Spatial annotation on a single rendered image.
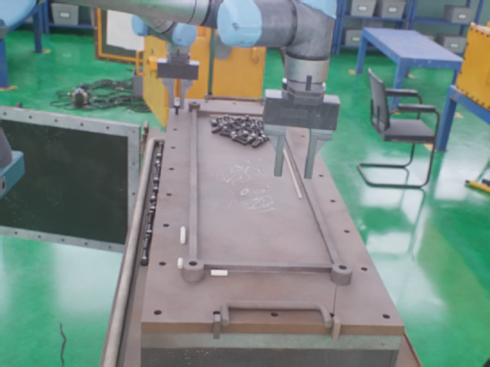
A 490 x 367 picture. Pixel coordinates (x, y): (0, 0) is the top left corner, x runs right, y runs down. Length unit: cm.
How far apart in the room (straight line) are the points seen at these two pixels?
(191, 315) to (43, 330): 226
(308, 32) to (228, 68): 297
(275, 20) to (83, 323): 252
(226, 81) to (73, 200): 176
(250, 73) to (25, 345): 210
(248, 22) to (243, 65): 301
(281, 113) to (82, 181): 151
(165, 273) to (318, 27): 52
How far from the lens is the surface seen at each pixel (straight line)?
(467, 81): 573
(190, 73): 195
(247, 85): 400
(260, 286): 113
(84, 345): 315
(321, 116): 106
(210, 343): 106
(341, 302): 112
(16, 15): 84
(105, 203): 247
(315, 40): 102
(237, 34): 96
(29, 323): 333
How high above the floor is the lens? 199
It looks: 25 degrees down
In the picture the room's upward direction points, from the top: 6 degrees clockwise
